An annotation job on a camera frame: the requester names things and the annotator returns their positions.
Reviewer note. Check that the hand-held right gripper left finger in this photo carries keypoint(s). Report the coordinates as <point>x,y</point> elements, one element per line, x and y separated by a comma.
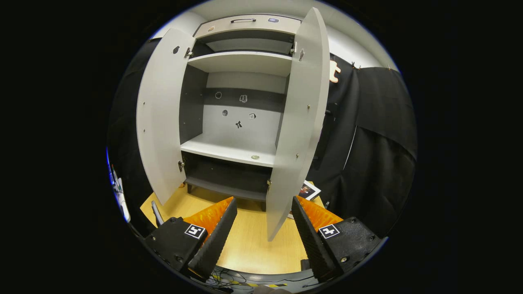
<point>216,245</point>

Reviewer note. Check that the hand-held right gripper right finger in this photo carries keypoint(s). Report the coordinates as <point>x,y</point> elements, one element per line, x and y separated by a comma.
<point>312,245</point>

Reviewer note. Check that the deep white cabinet shelf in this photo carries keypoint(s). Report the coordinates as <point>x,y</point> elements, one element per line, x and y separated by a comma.
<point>229,147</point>

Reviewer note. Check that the narrow white cabinet shelf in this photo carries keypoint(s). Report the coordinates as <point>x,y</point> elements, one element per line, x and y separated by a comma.
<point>241,62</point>

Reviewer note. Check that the grey cabinet drawer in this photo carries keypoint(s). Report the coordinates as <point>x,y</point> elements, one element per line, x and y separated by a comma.
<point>253,27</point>

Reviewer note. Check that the grey curved object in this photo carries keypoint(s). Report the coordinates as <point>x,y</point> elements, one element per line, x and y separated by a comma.
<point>157,214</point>

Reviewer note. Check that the black backdrop cloth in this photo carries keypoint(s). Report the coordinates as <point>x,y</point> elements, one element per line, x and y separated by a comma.
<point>380,163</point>

